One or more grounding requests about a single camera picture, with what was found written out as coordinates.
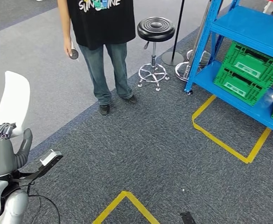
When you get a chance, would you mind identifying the chrome barrier stanchion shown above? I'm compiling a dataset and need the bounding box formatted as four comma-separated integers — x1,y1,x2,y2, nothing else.
175,0,213,83

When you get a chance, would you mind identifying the person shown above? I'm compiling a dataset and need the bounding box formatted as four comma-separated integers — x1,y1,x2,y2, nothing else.
57,0,138,116

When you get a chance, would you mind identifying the black pole stanchion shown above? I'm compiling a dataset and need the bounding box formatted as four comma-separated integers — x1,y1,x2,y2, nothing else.
162,0,185,67

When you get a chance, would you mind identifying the white curved plastic part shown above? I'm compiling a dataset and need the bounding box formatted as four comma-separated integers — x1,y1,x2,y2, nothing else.
0,70,31,138

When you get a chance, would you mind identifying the black camera bracket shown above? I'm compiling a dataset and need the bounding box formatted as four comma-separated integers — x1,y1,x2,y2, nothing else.
12,153,64,186

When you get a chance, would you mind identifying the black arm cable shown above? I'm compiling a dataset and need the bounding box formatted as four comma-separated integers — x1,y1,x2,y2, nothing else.
27,185,61,224

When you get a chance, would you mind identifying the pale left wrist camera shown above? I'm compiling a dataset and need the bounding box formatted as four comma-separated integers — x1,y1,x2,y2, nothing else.
39,149,57,167

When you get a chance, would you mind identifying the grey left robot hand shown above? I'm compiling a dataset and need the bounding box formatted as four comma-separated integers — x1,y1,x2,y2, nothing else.
0,122,33,179

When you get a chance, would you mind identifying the person's right hand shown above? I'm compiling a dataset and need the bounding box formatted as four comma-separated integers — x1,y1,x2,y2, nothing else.
64,36,74,58

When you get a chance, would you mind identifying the black stool chrome base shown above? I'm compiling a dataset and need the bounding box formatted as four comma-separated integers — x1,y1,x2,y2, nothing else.
137,17,175,92

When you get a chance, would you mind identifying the yellow floor tape square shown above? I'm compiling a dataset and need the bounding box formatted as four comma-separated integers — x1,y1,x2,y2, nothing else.
191,94,272,164

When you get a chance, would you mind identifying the blue metal shelf rack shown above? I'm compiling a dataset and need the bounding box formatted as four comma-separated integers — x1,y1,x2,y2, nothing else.
184,0,273,138

